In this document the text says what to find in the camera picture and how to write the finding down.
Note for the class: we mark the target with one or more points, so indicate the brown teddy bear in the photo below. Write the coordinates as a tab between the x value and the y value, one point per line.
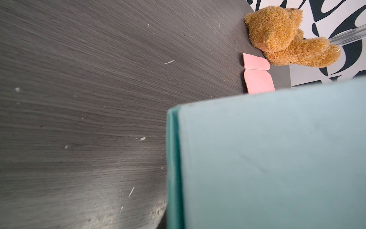
276	32

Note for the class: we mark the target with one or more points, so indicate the pink flat paper box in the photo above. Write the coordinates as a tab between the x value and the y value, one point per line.
256	75

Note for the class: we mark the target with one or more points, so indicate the light blue paper box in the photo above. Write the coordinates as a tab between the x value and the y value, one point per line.
289	159

